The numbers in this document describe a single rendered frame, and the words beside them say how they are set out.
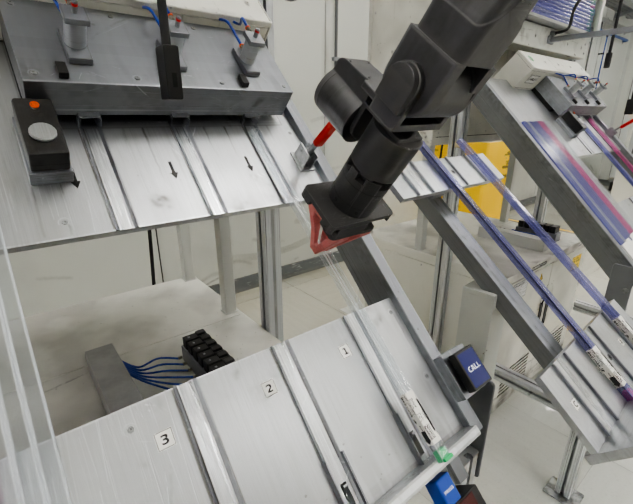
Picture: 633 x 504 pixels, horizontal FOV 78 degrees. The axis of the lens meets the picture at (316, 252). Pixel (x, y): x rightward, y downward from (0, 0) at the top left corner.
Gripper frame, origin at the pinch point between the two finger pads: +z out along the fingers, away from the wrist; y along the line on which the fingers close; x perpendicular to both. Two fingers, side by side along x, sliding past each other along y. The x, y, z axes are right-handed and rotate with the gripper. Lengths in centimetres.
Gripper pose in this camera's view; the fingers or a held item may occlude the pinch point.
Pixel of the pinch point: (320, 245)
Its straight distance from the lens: 52.8
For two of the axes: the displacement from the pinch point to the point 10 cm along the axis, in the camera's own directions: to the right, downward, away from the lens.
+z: -3.9, 5.8, 7.2
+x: 5.0, 7.9, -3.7
